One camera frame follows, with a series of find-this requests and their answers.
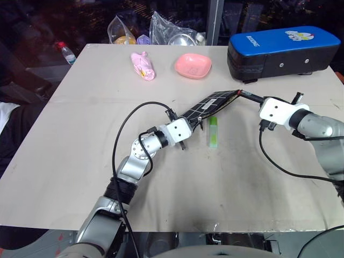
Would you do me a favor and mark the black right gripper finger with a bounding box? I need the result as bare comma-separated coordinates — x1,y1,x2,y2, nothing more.
241,90,263,100
240,92,261,104

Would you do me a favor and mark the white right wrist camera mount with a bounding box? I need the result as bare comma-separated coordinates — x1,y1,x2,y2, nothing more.
258,97,307,127

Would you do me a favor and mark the blue black boxing pad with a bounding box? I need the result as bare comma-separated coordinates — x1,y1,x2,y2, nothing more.
226,25,342,84

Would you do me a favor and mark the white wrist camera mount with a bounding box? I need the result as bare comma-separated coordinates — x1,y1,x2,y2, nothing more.
164,118,193,147
258,97,307,127

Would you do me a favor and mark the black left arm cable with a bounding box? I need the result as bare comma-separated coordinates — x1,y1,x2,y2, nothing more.
111,101,173,258

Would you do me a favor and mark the grey vertical post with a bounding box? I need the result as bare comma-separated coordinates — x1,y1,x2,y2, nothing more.
206,0,223,45

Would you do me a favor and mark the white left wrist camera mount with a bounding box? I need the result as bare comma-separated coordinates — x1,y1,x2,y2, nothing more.
164,118,193,147

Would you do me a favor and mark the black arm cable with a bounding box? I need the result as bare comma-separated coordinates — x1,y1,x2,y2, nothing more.
111,101,173,258
258,120,344,184

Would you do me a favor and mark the green highlighter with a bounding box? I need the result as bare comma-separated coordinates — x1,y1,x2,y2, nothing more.
206,116,220,148

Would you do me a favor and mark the round metal bowl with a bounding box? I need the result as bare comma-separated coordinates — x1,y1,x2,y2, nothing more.
167,33,197,46

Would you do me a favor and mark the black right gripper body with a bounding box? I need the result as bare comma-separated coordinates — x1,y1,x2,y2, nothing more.
252,95,279,133

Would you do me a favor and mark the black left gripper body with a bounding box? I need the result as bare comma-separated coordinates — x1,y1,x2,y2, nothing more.
188,119,202,135

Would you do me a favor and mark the black grid pouch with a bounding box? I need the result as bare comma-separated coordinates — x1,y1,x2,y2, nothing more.
178,89,243,127

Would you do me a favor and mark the pink soap dish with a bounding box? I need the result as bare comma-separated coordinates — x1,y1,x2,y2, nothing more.
174,53,213,80

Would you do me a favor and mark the large clear plastic bag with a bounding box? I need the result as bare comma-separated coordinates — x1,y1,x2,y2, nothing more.
148,10,208,46

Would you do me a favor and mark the black white cloth bundle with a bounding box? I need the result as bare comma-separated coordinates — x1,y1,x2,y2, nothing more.
0,80,54,178

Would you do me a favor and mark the pink plush toy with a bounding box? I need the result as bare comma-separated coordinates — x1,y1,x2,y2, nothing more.
130,51,157,82

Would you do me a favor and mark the red cap water bottle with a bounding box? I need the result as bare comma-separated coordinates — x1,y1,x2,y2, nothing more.
54,41,78,66

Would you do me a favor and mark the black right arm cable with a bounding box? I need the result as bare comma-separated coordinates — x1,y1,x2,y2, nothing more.
258,120,344,184

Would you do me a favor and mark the clear plastic bag with fruit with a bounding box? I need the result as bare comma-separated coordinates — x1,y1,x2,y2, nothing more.
107,14,138,45

